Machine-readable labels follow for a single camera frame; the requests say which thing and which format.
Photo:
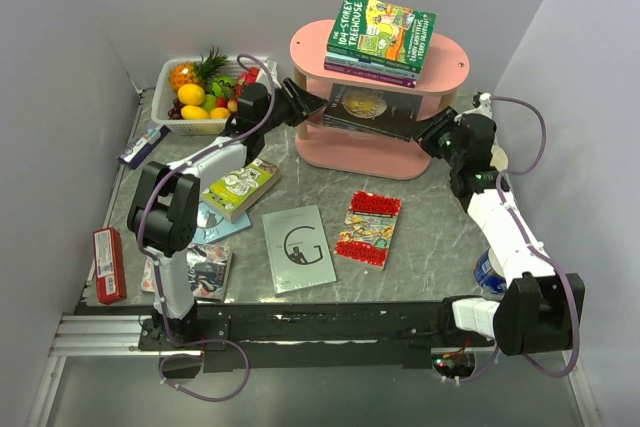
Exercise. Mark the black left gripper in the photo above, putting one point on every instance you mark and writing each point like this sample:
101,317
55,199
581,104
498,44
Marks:
303,104

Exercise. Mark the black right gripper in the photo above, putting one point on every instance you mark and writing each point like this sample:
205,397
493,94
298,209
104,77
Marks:
446,120

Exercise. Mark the light blue 143-storey treehouse book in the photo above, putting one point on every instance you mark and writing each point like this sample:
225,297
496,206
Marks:
367,65

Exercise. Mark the black Moon and Sixpence book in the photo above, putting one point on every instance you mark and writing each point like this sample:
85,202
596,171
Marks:
389,111

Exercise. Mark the purple 117-storey treehouse book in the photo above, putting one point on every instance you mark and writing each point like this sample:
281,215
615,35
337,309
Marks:
388,79

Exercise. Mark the green 104-storey treehouse book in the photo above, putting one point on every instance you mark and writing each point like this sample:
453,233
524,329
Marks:
382,33

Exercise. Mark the dark purple book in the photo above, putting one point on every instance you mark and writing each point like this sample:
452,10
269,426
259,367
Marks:
363,129

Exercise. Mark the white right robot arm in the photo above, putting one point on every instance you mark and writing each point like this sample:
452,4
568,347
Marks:
541,308

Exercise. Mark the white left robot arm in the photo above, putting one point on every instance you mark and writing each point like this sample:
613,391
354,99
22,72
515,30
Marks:
163,213

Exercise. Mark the pink dragon fruit toy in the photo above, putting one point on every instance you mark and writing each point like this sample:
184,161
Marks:
246,78

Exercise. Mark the pink three-tier shelf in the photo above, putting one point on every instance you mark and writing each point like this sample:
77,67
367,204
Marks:
445,70

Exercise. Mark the beige paper roll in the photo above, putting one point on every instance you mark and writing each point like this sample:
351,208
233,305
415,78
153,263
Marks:
499,159

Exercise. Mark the toy pineapple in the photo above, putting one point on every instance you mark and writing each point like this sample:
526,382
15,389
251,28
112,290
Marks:
197,72

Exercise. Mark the yellow mango toy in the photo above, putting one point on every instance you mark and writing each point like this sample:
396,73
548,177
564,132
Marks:
193,112

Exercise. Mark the orange toy fruit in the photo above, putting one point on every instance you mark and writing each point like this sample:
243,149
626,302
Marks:
191,94

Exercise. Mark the lime green comic book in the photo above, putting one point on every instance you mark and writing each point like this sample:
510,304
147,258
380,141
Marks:
231,195

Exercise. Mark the red book under green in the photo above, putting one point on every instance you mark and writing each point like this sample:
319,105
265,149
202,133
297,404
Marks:
368,229

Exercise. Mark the white plastic fruit basket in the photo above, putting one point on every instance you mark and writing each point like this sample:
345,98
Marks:
164,97

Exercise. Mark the grey thin booklet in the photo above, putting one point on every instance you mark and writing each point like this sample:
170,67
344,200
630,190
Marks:
298,251

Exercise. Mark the light blue cat book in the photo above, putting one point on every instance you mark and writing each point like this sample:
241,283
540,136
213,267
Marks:
211,227

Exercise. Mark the blue wrapped tissue roll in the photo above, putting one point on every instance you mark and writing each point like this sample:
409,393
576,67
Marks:
489,274

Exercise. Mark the purple white toothpaste box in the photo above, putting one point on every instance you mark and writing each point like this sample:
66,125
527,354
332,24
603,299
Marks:
142,145

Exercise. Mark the floral Little Women book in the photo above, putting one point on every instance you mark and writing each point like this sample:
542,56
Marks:
208,268

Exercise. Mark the red box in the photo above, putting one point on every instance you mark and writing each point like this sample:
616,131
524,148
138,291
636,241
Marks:
108,261

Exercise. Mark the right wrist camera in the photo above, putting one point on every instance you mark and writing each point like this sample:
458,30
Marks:
482,104

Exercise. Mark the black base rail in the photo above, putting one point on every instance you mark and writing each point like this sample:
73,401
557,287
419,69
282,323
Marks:
299,335

